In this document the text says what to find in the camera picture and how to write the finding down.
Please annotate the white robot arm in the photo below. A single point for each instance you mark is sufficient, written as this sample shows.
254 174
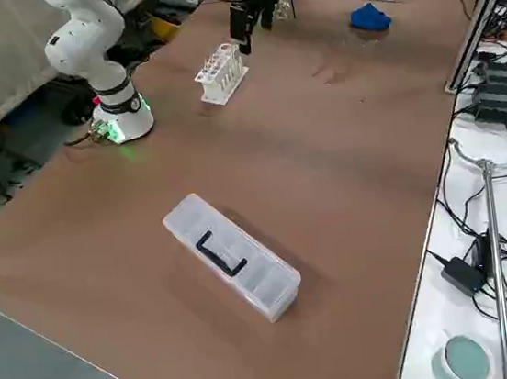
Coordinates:
92 43

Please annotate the blue rag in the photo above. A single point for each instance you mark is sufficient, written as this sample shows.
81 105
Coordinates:
369 18

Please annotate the clear plastic compartment box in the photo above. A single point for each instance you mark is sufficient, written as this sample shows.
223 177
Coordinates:
239 260

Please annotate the silver tripod rod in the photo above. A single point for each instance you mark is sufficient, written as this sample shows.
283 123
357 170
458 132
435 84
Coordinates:
497 261

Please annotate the black power adapter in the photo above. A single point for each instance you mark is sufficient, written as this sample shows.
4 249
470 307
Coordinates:
460 276

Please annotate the white test tube rack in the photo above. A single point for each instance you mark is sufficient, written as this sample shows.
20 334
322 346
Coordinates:
221 75

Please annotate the yellow object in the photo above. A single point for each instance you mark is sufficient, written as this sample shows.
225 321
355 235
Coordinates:
165 26

